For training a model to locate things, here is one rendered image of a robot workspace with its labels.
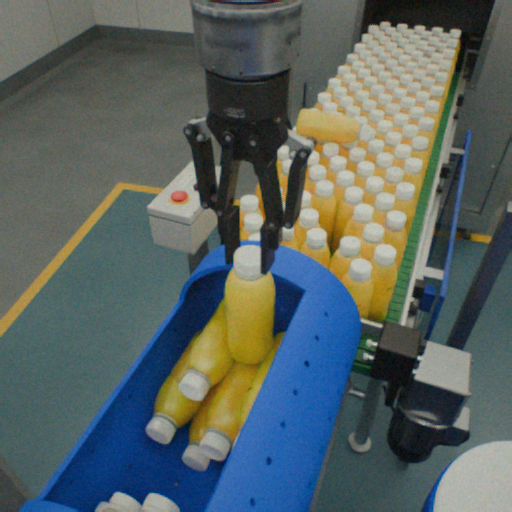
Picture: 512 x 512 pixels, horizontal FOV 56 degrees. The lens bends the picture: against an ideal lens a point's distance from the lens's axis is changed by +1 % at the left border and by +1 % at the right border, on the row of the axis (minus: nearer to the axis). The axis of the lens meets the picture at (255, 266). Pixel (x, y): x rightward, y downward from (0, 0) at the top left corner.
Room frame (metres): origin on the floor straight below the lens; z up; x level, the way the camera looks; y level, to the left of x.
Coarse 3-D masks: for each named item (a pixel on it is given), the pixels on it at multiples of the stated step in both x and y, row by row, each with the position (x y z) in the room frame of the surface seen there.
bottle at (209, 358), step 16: (224, 304) 0.50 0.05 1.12; (224, 320) 0.47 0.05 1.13; (208, 336) 0.44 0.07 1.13; (224, 336) 0.44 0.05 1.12; (192, 352) 0.42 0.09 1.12; (208, 352) 0.41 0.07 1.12; (224, 352) 0.41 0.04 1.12; (192, 368) 0.39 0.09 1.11; (208, 368) 0.39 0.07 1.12; (224, 368) 0.40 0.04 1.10; (208, 384) 0.38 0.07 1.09
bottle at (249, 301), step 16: (240, 288) 0.40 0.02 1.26; (256, 288) 0.40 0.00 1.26; (272, 288) 0.42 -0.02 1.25; (240, 304) 0.40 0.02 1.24; (256, 304) 0.40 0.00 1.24; (272, 304) 0.41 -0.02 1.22; (240, 320) 0.40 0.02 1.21; (256, 320) 0.40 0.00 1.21; (272, 320) 0.41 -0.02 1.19; (240, 336) 0.40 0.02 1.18; (256, 336) 0.40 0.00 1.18; (272, 336) 0.42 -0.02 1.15; (240, 352) 0.40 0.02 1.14; (256, 352) 0.40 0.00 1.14
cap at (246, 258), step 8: (240, 248) 0.44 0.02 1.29; (248, 248) 0.44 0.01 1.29; (256, 248) 0.44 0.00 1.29; (240, 256) 0.42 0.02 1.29; (248, 256) 0.42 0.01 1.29; (256, 256) 0.42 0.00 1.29; (240, 264) 0.41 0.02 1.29; (248, 264) 0.41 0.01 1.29; (256, 264) 0.41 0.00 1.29; (240, 272) 0.41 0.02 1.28; (248, 272) 0.41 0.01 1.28; (256, 272) 0.41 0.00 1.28
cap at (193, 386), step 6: (186, 378) 0.38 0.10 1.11; (192, 378) 0.37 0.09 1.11; (198, 378) 0.38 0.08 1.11; (180, 384) 0.37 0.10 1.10; (186, 384) 0.37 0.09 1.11; (192, 384) 0.37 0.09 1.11; (198, 384) 0.37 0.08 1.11; (204, 384) 0.37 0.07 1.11; (180, 390) 0.37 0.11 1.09; (186, 390) 0.37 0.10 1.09; (192, 390) 0.36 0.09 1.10; (198, 390) 0.36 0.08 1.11; (204, 390) 0.36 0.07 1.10; (192, 396) 0.36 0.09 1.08; (198, 396) 0.36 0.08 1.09; (204, 396) 0.36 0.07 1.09
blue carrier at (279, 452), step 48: (192, 288) 0.54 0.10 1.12; (288, 288) 0.50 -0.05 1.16; (336, 288) 0.47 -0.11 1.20; (192, 336) 0.51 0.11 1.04; (288, 336) 0.36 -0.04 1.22; (336, 336) 0.40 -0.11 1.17; (144, 384) 0.39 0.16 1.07; (288, 384) 0.30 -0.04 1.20; (336, 384) 0.35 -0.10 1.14; (96, 432) 0.30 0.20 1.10; (144, 432) 0.35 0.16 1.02; (240, 432) 0.24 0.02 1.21; (288, 432) 0.26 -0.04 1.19; (96, 480) 0.27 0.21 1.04; (144, 480) 0.29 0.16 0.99; (192, 480) 0.30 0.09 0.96; (240, 480) 0.20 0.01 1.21; (288, 480) 0.21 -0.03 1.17
